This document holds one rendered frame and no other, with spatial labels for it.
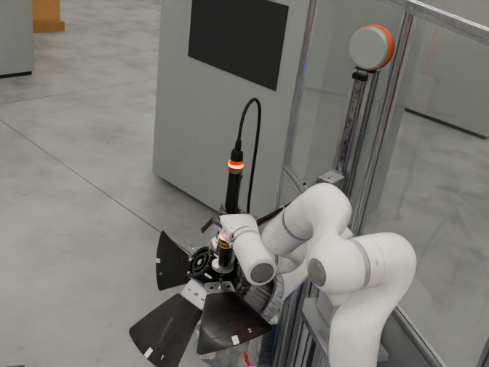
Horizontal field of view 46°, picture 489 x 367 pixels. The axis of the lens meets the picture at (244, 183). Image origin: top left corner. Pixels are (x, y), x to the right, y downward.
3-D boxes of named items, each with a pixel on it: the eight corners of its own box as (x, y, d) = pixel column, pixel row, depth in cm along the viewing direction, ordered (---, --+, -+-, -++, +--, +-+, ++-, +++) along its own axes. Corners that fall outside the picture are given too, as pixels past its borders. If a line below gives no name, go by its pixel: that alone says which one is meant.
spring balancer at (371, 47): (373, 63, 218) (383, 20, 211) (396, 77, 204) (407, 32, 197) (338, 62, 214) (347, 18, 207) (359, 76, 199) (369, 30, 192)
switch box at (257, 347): (284, 347, 244) (292, 306, 235) (291, 362, 237) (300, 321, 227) (250, 351, 240) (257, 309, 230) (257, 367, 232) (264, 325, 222)
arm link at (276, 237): (343, 207, 135) (285, 249, 160) (281, 199, 129) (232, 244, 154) (348, 243, 131) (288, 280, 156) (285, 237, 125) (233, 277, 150)
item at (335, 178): (327, 186, 229) (331, 167, 226) (343, 193, 226) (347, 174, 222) (313, 194, 222) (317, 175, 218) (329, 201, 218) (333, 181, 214)
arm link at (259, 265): (268, 233, 156) (237, 230, 152) (285, 261, 145) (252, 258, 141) (260, 258, 159) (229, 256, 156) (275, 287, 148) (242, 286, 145)
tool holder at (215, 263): (225, 255, 186) (228, 229, 182) (241, 265, 183) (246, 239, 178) (207, 266, 180) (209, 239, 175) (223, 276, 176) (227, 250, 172)
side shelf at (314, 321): (346, 299, 245) (348, 294, 244) (387, 360, 215) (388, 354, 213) (294, 304, 238) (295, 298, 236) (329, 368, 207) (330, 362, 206)
